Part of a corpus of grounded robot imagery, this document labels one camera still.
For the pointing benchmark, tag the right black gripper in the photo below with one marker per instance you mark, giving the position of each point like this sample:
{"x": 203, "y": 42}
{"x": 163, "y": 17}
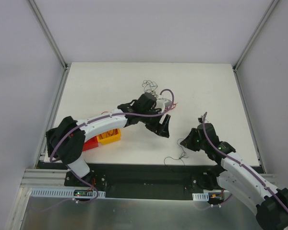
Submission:
{"x": 190, "y": 140}

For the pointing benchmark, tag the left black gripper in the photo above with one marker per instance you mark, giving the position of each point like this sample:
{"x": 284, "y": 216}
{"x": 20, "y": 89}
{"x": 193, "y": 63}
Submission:
{"x": 156, "y": 123}

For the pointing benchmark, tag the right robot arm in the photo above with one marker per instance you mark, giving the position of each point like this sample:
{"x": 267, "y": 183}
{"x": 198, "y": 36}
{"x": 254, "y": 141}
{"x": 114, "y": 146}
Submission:
{"x": 266, "y": 201}

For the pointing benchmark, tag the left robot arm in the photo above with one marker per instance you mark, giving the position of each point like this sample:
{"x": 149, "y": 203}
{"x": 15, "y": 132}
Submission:
{"x": 66, "y": 141}

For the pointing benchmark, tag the yellow plastic bin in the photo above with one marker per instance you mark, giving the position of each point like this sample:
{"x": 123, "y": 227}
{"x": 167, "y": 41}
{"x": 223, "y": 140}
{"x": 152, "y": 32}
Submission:
{"x": 109, "y": 136}

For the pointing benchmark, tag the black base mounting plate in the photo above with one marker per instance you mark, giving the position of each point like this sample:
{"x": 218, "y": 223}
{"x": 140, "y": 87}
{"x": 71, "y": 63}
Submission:
{"x": 158, "y": 182}

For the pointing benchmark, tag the red plastic bin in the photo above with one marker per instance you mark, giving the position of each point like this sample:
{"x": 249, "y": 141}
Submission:
{"x": 90, "y": 144}

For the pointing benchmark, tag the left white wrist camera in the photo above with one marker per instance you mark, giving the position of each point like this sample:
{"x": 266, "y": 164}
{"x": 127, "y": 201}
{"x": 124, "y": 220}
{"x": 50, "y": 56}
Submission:
{"x": 163, "y": 104}

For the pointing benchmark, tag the right aluminium frame post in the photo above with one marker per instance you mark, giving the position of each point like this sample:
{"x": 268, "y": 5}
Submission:
{"x": 261, "y": 24}

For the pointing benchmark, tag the aluminium frame post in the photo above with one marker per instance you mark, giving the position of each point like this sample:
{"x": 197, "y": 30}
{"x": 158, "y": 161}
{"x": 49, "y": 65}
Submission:
{"x": 261, "y": 24}
{"x": 47, "y": 33}

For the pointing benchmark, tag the aluminium front rail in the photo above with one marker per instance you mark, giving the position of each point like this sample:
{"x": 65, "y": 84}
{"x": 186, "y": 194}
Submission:
{"x": 43, "y": 178}

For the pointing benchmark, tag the left aluminium frame post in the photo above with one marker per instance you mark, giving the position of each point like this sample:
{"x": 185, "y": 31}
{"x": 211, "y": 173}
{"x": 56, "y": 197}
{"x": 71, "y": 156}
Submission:
{"x": 47, "y": 33}

